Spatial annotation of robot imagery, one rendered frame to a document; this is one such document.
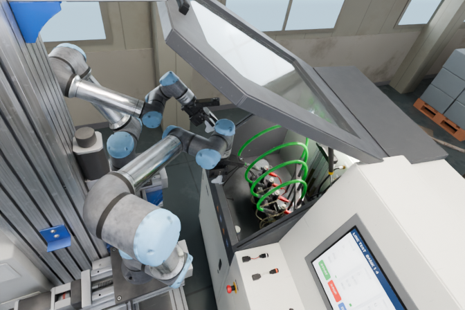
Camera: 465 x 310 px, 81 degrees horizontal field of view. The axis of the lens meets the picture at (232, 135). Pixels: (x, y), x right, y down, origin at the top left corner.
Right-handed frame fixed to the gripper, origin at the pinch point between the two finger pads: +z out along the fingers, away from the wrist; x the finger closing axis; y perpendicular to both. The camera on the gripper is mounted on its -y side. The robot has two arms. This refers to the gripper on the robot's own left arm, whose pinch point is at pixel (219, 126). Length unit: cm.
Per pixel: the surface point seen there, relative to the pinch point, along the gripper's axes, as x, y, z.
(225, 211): 16.9, 23.8, 34.0
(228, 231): 28, 25, 36
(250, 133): -27.6, -3.1, 29.7
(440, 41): -249, -240, 211
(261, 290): 55, 18, 47
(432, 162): 35, -68, 53
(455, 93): -195, -209, 257
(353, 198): 52, -35, 28
